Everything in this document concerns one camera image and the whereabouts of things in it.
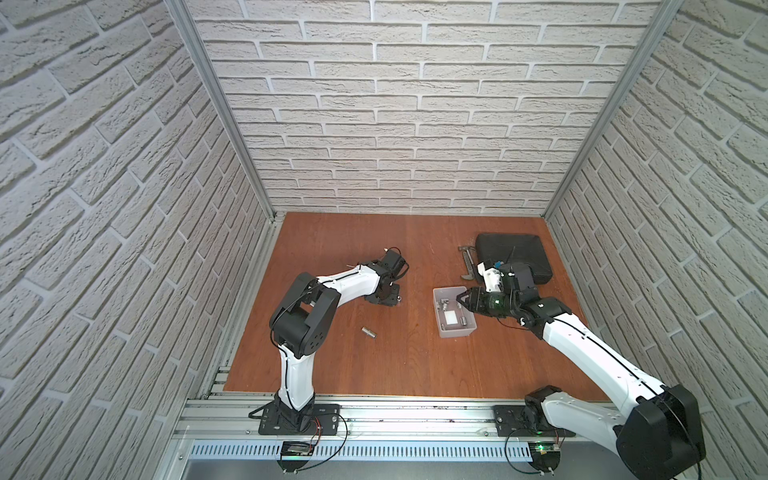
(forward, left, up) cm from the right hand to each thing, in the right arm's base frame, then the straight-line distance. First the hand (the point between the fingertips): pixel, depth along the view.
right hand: (464, 298), depth 81 cm
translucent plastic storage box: (+6, +3, -11) cm, 13 cm away
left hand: (+10, +21, -12) cm, 26 cm away
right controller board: (-36, -14, -15) cm, 41 cm away
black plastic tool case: (+23, -25, -9) cm, 35 cm away
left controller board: (-32, +46, -13) cm, 58 cm away
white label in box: (+1, +2, -13) cm, 14 cm away
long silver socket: (-3, +28, -12) cm, 30 cm away
